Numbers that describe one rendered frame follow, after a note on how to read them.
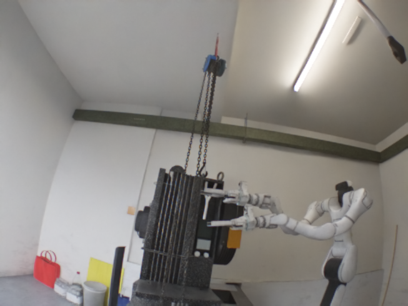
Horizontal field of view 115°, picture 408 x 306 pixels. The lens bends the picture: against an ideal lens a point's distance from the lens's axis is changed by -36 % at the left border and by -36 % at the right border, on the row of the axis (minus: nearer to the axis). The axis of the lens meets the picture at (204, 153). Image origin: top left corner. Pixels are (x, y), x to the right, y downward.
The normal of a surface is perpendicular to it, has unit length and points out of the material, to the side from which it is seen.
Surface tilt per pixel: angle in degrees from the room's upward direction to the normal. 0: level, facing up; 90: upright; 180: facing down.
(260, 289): 90
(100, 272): 87
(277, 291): 90
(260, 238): 90
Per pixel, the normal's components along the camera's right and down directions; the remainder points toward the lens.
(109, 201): 0.01, -0.38
